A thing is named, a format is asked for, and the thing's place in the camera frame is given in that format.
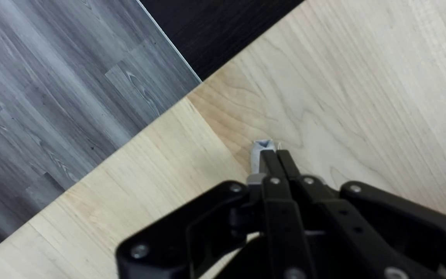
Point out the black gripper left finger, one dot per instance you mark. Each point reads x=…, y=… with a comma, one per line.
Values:
x=194, y=237

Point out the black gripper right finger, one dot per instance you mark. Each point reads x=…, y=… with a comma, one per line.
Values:
x=356, y=231

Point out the white tea bag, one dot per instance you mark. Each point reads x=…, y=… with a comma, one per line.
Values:
x=257, y=147

